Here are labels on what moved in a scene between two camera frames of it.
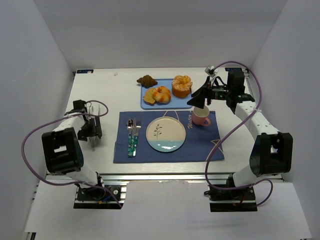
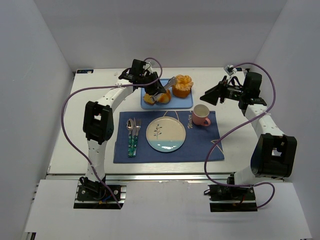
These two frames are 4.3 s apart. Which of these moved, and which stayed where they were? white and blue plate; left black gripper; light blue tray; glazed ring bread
Moved: left black gripper
Stayed: white and blue plate; glazed ring bread; light blue tray
